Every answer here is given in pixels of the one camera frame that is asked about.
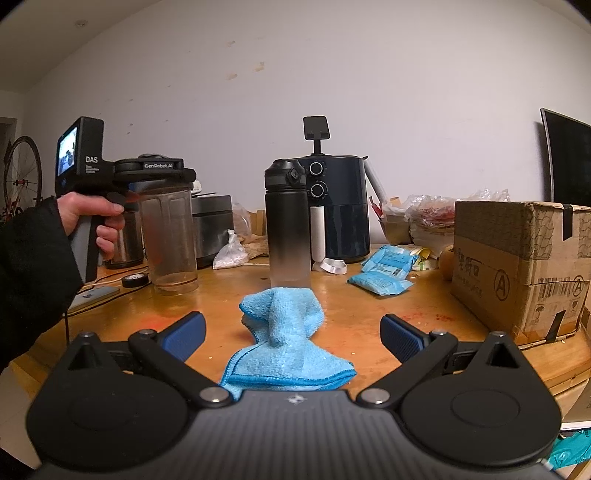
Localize person's left forearm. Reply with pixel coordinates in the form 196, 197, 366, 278
0, 196, 86, 374

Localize brown paper bag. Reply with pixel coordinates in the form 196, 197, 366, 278
378, 198, 413, 246

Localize black gradient water bottle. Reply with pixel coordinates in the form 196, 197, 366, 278
264, 159, 312, 289

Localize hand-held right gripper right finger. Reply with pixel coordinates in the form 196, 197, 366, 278
355, 314, 532, 409

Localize blue microfiber cloth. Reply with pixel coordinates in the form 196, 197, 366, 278
219, 286, 357, 401

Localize black phone stand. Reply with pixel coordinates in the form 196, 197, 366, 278
303, 116, 331, 156

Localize black copper electric kettle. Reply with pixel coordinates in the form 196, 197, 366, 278
103, 210, 145, 271

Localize cardboard box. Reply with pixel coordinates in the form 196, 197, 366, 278
450, 199, 591, 347

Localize person's left hand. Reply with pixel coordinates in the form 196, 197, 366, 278
58, 191, 126, 259

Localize black television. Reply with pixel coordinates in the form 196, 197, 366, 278
540, 108, 591, 209

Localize bicycle wheel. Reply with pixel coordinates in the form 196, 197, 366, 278
3, 136, 44, 219

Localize white power strip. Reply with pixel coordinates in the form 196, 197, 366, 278
68, 285, 121, 311

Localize clear plastic food bag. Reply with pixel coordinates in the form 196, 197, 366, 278
405, 188, 511, 246

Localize white plastic bag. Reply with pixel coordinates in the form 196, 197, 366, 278
213, 229, 250, 270

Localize silver rice cooker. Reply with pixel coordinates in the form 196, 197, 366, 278
191, 194, 234, 269

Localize dark blue air fryer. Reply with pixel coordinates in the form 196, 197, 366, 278
295, 155, 373, 271

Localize clear shaker bottle grey lid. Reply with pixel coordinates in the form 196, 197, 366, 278
137, 154, 200, 295

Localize crumpled brown paper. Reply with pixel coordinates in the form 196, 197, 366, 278
244, 233, 269, 259

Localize yellow packet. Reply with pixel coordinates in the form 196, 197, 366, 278
410, 247, 445, 271

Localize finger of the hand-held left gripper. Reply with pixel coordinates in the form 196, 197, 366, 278
139, 167, 197, 187

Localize grey tube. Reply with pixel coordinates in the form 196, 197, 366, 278
364, 159, 385, 200

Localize teal plastic bag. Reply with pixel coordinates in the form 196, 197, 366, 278
546, 430, 591, 470

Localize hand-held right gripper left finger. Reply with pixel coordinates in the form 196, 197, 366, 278
60, 311, 234, 409

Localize blue packet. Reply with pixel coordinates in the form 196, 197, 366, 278
361, 244, 419, 278
346, 270, 413, 296

